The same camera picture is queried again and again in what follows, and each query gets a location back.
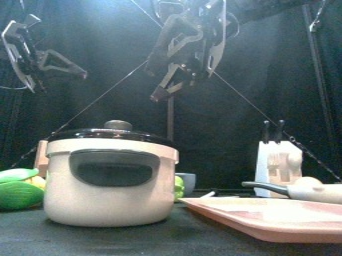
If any green toy starfruit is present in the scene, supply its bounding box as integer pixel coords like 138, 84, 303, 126
174, 175, 187, 202

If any black pot lid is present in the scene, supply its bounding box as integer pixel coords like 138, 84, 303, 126
45, 119, 178, 148

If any light wooden block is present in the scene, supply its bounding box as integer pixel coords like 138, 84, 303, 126
33, 139, 51, 178

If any grey small cup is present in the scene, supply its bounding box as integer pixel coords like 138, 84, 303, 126
175, 172, 198, 198

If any white utensil block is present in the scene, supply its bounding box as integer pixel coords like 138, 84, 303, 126
252, 139, 305, 199

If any white toy cooking pot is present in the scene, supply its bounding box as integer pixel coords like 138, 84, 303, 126
43, 137, 180, 228

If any green toy corn cob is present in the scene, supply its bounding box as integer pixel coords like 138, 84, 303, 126
0, 167, 48, 211

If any white rice paddle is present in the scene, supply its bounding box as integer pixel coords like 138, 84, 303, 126
240, 176, 342, 205

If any pink plastic tray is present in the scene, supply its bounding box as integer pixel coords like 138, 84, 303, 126
178, 196, 342, 244

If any vertical frame post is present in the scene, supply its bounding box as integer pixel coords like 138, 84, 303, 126
166, 95, 175, 142

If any thin diagonal brace wire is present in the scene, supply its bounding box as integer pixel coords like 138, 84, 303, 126
9, 59, 150, 169
212, 70, 342, 183

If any black utensil handle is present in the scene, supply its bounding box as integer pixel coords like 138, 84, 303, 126
274, 119, 286, 144
260, 120, 271, 144

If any dark metal frame pole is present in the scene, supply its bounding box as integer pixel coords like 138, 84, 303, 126
300, 3, 341, 164

